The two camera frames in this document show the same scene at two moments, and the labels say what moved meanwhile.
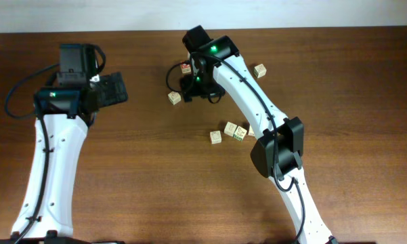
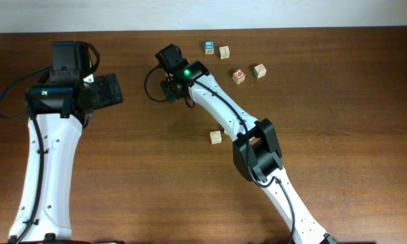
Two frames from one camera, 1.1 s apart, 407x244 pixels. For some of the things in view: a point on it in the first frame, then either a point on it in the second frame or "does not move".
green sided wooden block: [259, 70] does not move
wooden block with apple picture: [215, 137] does not move
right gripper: [189, 91] → [168, 95]
